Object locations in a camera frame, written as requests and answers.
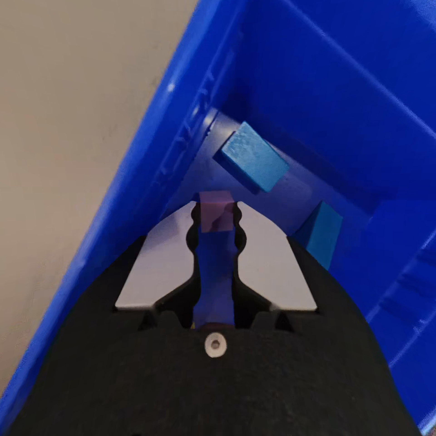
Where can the purple wooden block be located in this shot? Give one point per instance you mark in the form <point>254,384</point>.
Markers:
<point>217,211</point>

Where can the blue plastic bin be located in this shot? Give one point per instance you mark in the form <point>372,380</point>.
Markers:
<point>327,82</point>

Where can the grey desk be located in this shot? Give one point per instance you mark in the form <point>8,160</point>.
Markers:
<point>61,136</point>

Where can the blue triangular wooden block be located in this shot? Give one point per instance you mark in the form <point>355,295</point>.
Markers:
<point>320,235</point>

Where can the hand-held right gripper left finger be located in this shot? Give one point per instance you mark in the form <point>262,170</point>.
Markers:
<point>157,269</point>

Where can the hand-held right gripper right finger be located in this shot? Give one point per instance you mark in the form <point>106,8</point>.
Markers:
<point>274,269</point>

